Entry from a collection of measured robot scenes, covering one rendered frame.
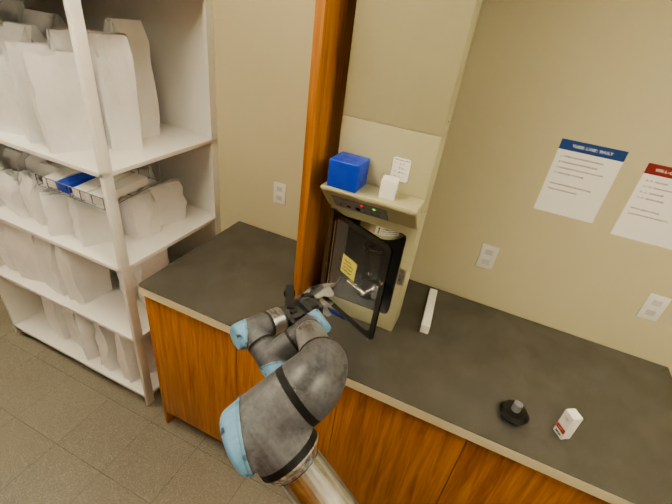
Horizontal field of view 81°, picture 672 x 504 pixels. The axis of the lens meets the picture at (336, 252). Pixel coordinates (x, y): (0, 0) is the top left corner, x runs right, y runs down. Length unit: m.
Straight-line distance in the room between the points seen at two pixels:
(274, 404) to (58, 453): 1.95
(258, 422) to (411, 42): 1.01
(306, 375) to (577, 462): 1.02
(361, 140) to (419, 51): 0.30
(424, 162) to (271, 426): 0.89
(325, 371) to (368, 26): 0.95
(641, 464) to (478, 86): 1.33
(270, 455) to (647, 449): 1.28
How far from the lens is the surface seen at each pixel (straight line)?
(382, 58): 1.27
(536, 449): 1.47
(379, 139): 1.30
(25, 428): 2.71
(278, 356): 1.08
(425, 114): 1.25
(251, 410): 0.70
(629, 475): 1.58
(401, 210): 1.21
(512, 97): 1.64
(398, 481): 1.78
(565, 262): 1.84
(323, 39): 1.24
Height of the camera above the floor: 2.00
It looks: 31 degrees down
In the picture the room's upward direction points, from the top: 8 degrees clockwise
